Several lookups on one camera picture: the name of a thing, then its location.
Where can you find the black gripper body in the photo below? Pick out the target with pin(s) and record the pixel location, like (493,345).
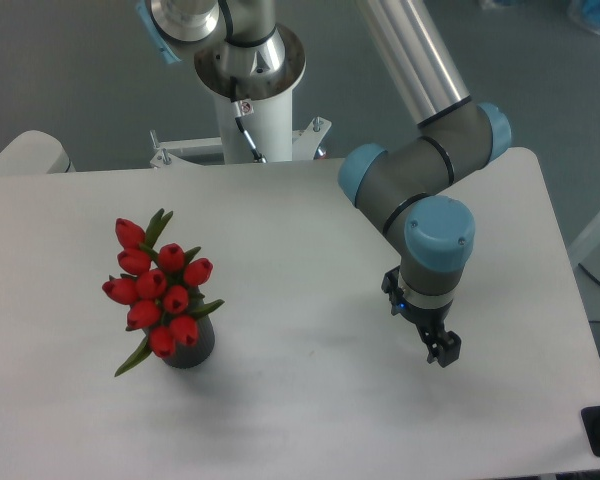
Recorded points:
(426,312)

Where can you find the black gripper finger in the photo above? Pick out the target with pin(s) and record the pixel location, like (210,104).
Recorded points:
(430,339)
(448,346)

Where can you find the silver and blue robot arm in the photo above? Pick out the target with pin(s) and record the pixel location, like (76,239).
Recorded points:
(251,64)

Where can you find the dark grey ribbed vase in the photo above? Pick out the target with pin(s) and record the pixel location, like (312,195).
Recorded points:
(186,357)

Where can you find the white furniture on right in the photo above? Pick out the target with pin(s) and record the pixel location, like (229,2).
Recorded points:
(585,242)

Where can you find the red tulip bouquet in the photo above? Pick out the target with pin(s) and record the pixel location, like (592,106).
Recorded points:
(160,287)

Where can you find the blue plastic bag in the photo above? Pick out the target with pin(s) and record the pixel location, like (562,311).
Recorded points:
(586,14)

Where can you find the white chair on left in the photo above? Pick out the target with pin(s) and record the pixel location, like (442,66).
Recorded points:
(34,153)

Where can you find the white pedestal base frame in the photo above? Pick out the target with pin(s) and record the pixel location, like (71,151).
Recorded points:
(306,144)

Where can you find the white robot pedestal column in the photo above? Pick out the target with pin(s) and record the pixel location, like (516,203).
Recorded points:
(269,122)

